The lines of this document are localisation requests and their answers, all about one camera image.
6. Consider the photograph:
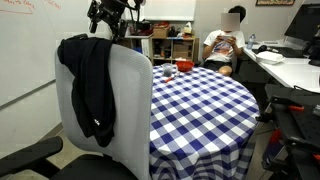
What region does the black robot cart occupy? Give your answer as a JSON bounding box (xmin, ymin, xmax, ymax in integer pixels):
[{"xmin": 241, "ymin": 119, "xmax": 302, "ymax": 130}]
[{"xmin": 260, "ymin": 83, "xmax": 320, "ymax": 180}]

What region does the framed picture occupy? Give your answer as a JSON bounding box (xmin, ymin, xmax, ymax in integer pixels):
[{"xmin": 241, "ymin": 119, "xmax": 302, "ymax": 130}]
[{"xmin": 257, "ymin": 0, "xmax": 296, "ymax": 6}]

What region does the white board panel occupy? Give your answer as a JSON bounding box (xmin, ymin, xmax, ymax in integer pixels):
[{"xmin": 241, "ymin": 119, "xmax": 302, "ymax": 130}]
[{"xmin": 143, "ymin": 0, "xmax": 197, "ymax": 22}]

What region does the white desk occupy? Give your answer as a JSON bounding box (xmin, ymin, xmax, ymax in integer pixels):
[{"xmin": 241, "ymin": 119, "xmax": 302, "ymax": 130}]
[{"xmin": 242, "ymin": 39, "xmax": 320, "ymax": 95}]

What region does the clear water bottle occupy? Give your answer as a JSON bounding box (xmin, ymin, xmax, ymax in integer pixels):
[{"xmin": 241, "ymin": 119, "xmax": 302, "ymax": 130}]
[{"xmin": 246, "ymin": 33, "xmax": 257, "ymax": 51}]

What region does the black keyboard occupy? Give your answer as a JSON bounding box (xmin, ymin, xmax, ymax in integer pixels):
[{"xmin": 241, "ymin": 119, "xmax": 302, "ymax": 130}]
[{"xmin": 266, "ymin": 46, "xmax": 305, "ymax": 59}]

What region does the black pot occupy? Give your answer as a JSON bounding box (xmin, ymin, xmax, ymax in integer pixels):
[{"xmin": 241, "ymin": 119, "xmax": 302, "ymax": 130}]
[{"xmin": 136, "ymin": 19, "xmax": 152, "ymax": 31}]

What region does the red bowl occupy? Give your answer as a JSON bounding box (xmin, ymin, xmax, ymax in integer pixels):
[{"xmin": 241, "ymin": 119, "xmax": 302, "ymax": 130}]
[{"xmin": 175, "ymin": 59, "xmax": 195, "ymax": 73}]

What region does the black computer monitor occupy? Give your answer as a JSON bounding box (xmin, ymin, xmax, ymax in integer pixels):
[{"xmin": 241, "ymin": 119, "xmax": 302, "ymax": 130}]
[{"xmin": 283, "ymin": 3, "xmax": 320, "ymax": 43}]

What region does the wooden shelf unit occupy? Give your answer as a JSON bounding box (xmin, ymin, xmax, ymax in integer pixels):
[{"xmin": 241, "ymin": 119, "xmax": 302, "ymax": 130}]
[{"xmin": 124, "ymin": 33, "xmax": 198, "ymax": 66}]

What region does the blue white checkered tablecloth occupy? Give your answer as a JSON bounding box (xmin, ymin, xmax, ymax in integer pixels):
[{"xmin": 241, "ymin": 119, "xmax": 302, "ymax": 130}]
[{"xmin": 148, "ymin": 64, "xmax": 261, "ymax": 180}]

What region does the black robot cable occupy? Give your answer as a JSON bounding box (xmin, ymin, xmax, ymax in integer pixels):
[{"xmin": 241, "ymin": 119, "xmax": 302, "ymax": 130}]
[{"xmin": 128, "ymin": 0, "xmax": 143, "ymax": 36}]

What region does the white foam food container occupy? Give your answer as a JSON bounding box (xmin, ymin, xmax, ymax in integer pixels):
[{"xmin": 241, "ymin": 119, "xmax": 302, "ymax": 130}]
[{"xmin": 255, "ymin": 50, "xmax": 285, "ymax": 66}]

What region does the black clothing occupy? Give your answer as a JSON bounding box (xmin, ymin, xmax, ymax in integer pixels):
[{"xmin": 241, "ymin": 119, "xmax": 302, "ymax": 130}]
[{"xmin": 57, "ymin": 33, "xmax": 117, "ymax": 148}]

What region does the black bag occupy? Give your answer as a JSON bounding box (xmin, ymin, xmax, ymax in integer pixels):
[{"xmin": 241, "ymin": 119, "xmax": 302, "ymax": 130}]
[{"xmin": 167, "ymin": 25, "xmax": 183, "ymax": 38}]

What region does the seated person in white shirt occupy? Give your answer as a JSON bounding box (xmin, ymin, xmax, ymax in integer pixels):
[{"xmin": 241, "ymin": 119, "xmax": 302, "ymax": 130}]
[{"xmin": 201, "ymin": 4, "xmax": 247, "ymax": 77}]

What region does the large cardboard box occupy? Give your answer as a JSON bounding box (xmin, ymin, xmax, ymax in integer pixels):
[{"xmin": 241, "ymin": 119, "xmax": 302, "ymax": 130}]
[{"xmin": 172, "ymin": 43, "xmax": 193, "ymax": 61}]

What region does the brown cardboard box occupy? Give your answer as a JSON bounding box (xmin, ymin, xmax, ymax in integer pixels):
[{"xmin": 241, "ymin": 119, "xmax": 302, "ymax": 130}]
[{"xmin": 153, "ymin": 26, "xmax": 170, "ymax": 40}]

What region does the orange clamp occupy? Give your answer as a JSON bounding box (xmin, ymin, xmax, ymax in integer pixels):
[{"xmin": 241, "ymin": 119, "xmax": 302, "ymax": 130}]
[
  {"xmin": 287, "ymin": 104, "xmax": 305, "ymax": 113},
  {"xmin": 268, "ymin": 128, "xmax": 282, "ymax": 145}
]

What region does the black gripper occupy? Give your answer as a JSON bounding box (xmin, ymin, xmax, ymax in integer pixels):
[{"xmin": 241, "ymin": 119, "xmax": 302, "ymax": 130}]
[{"xmin": 99, "ymin": 0, "xmax": 129, "ymax": 43}]

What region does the grey office chair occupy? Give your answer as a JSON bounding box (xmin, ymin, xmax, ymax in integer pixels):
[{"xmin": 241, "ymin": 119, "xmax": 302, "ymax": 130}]
[{"xmin": 0, "ymin": 42, "xmax": 154, "ymax": 180}]

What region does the tissue box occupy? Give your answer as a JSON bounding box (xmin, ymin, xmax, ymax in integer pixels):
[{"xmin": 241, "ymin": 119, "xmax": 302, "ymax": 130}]
[{"xmin": 182, "ymin": 21, "xmax": 194, "ymax": 35}]

